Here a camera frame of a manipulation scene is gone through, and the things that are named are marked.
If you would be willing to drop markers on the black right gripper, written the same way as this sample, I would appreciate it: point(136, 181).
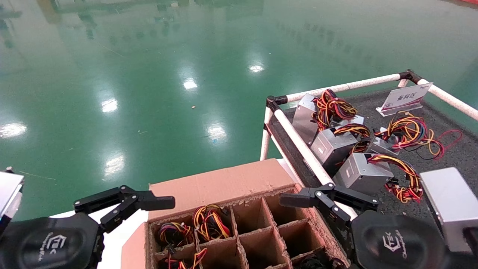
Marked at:
point(396, 243)

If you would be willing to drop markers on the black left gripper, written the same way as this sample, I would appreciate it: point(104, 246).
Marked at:
point(44, 243)

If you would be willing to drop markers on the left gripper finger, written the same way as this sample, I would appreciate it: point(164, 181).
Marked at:
point(157, 202)

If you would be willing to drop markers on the silver power supply mesh side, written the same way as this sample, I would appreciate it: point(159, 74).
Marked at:
point(209, 222)

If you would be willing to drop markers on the cardboard box with dividers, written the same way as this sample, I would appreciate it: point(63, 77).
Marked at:
point(224, 186)

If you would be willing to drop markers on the silver power supply upright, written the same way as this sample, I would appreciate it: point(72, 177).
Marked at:
point(304, 119)

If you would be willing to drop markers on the white pipe leg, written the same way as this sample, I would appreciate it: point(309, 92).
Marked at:
point(266, 142)

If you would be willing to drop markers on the small silver power supply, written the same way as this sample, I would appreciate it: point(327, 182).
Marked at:
point(354, 120)

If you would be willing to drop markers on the black pipe connector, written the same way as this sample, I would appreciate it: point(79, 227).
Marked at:
point(410, 76)
point(274, 101)

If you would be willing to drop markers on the white acrylic sign placard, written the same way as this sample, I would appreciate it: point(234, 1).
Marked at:
point(405, 98)

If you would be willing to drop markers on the short white pipe stub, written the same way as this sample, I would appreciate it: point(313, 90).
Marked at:
point(403, 83)

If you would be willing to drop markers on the long white pipe rail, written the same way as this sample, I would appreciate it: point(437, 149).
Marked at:
point(298, 142)

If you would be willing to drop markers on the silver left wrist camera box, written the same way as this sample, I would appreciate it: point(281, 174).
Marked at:
point(9, 190)

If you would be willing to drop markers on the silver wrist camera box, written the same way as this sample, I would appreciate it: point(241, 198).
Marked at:
point(448, 201)
point(9, 190)

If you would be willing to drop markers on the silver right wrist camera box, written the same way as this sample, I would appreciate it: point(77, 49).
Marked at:
point(448, 201)

